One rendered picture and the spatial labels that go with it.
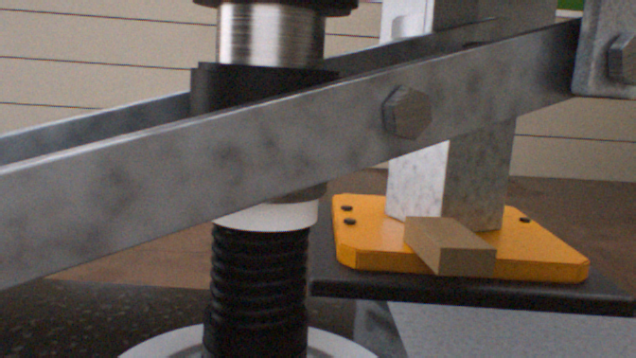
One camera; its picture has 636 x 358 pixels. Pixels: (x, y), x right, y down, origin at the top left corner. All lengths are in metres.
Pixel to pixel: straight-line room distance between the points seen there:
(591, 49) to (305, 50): 0.18
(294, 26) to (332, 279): 0.75
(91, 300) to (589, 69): 0.48
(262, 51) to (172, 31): 6.30
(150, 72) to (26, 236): 6.40
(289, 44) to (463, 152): 0.91
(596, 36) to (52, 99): 6.73
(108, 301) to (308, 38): 0.38
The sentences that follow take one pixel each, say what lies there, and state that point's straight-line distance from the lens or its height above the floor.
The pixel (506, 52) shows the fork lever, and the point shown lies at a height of 1.12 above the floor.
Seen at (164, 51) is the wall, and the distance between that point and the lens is 6.62.
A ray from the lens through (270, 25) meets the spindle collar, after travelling 0.31.
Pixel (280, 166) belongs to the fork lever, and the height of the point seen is 1.06.
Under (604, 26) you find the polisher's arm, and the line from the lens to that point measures 0.39.
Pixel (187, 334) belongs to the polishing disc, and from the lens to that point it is 0.47.
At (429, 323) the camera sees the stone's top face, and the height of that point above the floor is 0.87.
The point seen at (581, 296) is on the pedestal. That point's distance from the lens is 1.14.
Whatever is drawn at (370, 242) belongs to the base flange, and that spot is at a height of 0.78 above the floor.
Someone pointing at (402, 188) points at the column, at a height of 0.86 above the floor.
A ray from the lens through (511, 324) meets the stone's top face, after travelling 0.62.
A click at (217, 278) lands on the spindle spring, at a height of 0.98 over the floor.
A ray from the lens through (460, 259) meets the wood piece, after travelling 0.98.
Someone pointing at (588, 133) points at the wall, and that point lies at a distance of 7.54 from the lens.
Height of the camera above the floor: 1.11
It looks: 11 degrees down
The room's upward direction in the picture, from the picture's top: 4 degrees clockwise
